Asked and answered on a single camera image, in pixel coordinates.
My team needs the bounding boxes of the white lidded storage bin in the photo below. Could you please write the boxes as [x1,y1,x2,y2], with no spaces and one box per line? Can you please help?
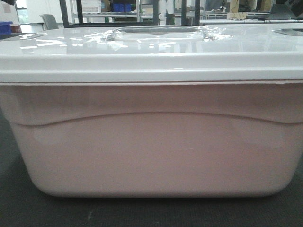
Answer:
[0,23,303,197]

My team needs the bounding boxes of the blue bins on far shelf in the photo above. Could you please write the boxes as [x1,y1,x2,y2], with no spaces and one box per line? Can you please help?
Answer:
[112,3,131,13]

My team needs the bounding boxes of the white long desk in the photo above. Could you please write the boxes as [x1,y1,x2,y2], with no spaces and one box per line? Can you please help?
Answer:
[199,19,303,25]

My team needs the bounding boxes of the grey office chair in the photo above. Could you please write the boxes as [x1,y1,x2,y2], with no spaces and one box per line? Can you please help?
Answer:
[40,14,59,30]

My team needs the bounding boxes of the open laptop on desk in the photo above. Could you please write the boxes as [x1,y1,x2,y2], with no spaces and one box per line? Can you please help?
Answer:
[267,4,295,20]

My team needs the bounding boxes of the blue crate at left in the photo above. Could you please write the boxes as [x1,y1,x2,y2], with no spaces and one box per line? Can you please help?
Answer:
[0,21,13,35]

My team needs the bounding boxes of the black metal frame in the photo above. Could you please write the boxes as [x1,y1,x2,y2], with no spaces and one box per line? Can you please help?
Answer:
[60,0,203,28]

